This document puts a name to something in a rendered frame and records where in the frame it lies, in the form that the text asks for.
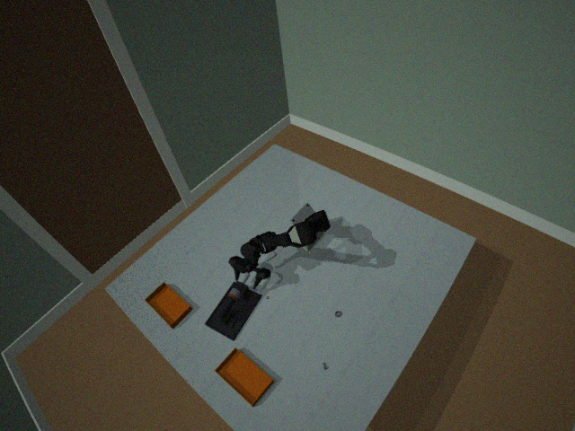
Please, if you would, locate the orange shallow tray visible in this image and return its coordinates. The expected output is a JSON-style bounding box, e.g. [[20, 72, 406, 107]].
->
[[145, 282, 193, 329], [215, 347, 274, 407]]

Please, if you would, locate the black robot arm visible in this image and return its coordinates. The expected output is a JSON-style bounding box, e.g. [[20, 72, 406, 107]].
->
[[235, 210, 331, 274]]

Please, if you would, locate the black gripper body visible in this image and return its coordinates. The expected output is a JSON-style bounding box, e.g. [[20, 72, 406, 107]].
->
[[229, 254, 271, 279]]

